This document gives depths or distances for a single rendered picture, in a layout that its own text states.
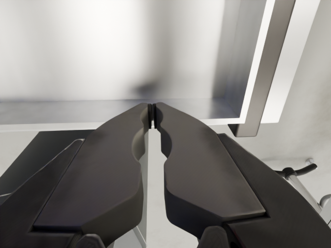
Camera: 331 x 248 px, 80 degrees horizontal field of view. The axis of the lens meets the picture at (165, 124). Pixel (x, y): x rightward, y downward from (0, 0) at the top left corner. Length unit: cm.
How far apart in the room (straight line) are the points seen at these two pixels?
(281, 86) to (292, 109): 125
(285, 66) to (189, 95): 7
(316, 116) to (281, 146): 28
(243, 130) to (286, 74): 5
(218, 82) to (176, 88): 3
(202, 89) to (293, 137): 143
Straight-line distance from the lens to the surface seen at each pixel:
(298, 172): 163
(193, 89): 16
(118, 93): 16
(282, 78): 18
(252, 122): 16
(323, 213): 138
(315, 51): 134
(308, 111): 150
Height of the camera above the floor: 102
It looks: 58 degrees down
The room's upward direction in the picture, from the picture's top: 174 degrees clockwise
